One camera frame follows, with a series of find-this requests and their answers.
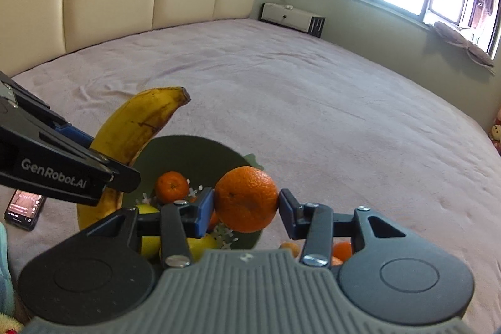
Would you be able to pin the white nightstand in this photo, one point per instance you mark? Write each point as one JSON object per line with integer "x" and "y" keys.
{"x": 289, "y": 19}

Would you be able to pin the green plastic colander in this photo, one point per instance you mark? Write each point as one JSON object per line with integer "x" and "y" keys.
{"x": 188, "y": 158}

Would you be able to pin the yellow banana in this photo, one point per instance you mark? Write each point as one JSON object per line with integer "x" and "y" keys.
{"x": 133, "y": 130}

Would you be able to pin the window sill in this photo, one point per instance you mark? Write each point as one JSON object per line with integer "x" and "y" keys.
{"x": 383, "y": 7}

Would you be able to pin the grey sill cushion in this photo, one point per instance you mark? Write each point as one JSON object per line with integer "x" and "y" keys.
{"x": 464, "y": 42}

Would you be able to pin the orange tangerine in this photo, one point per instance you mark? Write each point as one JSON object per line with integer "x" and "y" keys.
{"x": 342, "y": 251}
{"x": 171, "y": 187}
{"x": 290, "y": 250}
{"x": 246, "y": 199}
{"x": 214, "y": 220}

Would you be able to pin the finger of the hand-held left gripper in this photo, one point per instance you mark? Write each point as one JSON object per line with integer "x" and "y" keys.
{"x": 74, "y": 133}
{"x": 123, "y": 179}

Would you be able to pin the teal towel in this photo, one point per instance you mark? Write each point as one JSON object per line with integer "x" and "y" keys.
{"x": 6, "y": 267}

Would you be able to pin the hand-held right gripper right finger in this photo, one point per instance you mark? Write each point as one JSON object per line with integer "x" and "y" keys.
{"x": 287, "y": 212}

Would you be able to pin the black smartphone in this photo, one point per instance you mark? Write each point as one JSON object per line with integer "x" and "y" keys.
{"x": 24, "y": 209}

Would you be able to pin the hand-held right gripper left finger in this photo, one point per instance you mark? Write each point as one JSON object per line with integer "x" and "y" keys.
{"x": 204, "y": 210}

